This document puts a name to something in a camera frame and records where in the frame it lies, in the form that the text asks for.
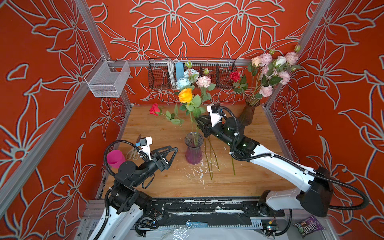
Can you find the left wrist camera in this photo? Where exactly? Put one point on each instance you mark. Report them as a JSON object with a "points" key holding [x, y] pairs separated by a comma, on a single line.
{"points": [[143, 148]]}

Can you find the pale blue flower stem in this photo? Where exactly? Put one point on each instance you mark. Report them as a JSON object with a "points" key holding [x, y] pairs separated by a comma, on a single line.
{"points": [[190, 76]]}

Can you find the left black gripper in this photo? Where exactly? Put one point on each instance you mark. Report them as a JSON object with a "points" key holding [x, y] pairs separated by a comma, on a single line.
{"points": [[159, 161]]}

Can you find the clear plastic bin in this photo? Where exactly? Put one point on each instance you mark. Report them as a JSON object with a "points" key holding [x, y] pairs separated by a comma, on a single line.
{"points": [[107, 79]]}

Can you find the peach rose stem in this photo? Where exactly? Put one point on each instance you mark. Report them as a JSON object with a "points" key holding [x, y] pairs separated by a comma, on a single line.
{"points": [[255, 72]]}

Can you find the pale pink flower stem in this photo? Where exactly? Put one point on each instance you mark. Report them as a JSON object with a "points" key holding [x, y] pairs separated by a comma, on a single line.
{"points": [[265, 60]]}

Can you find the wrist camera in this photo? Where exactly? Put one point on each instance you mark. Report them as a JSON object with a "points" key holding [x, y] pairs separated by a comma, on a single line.
{"points": [[214, 112], [143, 148]]}

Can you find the black wire basket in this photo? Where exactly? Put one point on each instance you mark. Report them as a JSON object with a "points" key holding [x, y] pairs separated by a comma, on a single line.
{"points": [[162, 73]]}

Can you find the brown glass vase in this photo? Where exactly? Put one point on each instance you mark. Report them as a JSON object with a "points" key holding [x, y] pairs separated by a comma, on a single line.
{"points": [[247, 114]]}

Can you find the orange yellow rose stem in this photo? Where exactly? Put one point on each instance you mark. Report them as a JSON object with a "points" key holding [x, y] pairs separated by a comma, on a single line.
{"points": [[191, 104]]}

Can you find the pink peony stem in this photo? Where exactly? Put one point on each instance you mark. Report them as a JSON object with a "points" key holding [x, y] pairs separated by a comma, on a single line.
{"points": [[262, 92]]}

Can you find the pink carnation stem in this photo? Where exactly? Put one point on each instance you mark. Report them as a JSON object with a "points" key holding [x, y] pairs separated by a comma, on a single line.
{"points": [[285, 76]]}

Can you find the pink mottled flower stem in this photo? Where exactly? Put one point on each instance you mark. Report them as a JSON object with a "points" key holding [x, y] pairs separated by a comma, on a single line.
{"points": [[205, 84]]}

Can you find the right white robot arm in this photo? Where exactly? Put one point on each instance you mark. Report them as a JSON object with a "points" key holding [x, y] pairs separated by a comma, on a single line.
{"points": [[313, 187]]}

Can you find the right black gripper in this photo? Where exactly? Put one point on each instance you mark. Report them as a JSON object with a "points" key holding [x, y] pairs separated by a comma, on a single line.
{"points": [[206, 124]]}

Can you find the purple candy bag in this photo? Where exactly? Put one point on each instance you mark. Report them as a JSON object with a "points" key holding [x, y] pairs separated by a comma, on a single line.
{"points": [[308, 226]]}

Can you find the pink plastic cup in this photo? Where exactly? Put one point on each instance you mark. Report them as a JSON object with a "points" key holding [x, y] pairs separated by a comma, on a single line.
{"points": [[115, 158]]}

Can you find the purple glass vase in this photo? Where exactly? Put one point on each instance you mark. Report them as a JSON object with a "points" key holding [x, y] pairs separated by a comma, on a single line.
{"points": [[194, 142]]}

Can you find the large red rose stem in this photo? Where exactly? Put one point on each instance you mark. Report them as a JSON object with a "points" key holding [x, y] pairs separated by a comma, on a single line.
{"points": [[233, 166]]}

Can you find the white handled scissors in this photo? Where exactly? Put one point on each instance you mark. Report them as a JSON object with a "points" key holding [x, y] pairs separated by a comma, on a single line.
{"points": [[132, 155]]}

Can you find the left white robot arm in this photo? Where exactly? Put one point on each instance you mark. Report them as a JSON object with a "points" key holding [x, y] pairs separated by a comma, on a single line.
{"points": [[126, 207]]}

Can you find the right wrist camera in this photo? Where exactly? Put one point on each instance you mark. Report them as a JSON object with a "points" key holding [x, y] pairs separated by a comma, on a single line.
{"points": [[214, 112]]}

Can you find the red rosebud stem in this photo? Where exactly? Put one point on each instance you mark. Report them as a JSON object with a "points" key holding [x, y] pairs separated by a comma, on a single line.
{"points": [[173, 118]]}

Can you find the light blue box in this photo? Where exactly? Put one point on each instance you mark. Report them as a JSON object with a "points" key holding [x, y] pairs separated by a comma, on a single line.
{"points": [[179, 67]]}

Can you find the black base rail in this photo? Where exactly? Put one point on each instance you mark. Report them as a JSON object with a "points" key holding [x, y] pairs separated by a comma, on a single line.
{"points": [[215, 212]]}

